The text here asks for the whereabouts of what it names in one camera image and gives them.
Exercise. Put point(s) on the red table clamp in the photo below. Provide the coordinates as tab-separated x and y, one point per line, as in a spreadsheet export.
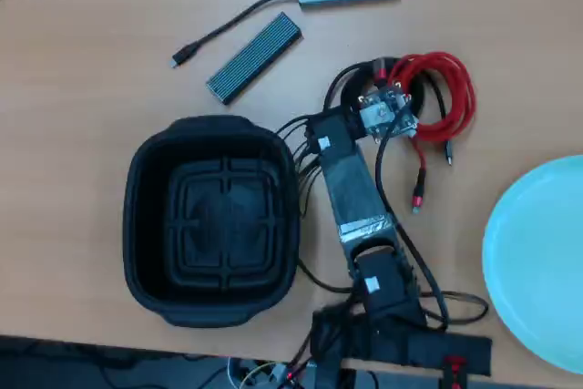
454	368

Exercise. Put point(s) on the black koch robot arm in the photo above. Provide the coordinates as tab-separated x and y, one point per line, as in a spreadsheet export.
350	188

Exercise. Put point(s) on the grey ribbed ssd enclosure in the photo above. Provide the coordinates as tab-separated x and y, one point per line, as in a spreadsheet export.
255	58

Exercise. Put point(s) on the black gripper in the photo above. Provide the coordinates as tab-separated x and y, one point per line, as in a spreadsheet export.
351	122

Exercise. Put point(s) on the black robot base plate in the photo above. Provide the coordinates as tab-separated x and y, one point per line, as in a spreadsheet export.
455	352

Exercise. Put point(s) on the black square bowl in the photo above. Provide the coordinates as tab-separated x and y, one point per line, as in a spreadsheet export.
146	225

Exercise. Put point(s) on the light blue plate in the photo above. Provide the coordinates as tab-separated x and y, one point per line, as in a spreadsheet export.
537	270

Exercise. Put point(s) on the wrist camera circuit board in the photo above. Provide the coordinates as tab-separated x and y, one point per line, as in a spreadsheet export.
382	115

